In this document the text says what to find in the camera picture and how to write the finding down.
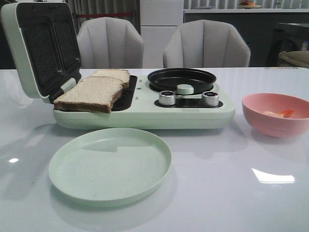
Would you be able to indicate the bread slice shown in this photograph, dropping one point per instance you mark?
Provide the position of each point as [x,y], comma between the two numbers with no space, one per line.
[95,94]
[123,75]

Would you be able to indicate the green breakfast maker lid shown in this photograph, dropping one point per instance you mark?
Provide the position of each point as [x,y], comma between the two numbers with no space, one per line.
[42,40]

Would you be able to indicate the green breakfast maker base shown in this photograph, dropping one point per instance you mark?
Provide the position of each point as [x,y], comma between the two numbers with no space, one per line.
[138,107]

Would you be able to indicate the orange shrimp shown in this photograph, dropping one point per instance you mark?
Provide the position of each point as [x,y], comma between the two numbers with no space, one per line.
[282,114]

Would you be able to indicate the left silver knob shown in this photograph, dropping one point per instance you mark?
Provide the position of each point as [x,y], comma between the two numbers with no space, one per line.
[167,98]

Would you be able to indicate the silver knob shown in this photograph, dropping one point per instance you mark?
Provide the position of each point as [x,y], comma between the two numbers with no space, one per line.
[209,98]
[167,98]

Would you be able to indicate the black frying pan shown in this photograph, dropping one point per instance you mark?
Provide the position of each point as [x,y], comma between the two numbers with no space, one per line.
[169,78]

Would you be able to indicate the right silver knob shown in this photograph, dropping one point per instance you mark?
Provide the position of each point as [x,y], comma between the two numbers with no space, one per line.
[209,98]

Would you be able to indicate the green round plate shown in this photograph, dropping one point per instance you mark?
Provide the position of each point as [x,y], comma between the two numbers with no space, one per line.
[111,167]

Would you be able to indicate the right grey chair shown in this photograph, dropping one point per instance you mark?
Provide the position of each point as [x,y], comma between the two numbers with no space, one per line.
[206,44]

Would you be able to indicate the grey chair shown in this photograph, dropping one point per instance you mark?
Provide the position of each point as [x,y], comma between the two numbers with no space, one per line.
[206,44]
[108,42]

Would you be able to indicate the left grey chair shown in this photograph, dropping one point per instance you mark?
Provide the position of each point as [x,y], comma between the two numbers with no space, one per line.
[108,42]

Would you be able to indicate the white cabinet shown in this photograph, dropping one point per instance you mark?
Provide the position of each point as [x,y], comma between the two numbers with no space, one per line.
[158,19]

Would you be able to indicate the pink bowl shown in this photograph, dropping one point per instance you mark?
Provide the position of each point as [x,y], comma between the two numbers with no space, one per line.
[253,105]

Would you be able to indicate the red barrier belt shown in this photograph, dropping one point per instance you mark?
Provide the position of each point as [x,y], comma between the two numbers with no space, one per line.
[104,15]

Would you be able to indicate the grey curtain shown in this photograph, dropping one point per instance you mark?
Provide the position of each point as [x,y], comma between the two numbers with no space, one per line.
[105,7]

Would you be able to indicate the dark counter cabinet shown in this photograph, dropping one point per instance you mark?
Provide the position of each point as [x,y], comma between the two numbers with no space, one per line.
[255,26]

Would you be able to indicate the fruit plate on counter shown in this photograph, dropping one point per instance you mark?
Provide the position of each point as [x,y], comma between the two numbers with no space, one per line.
[246,4]

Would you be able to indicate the black washing machine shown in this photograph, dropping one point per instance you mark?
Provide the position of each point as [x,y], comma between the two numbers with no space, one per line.
[287,37]

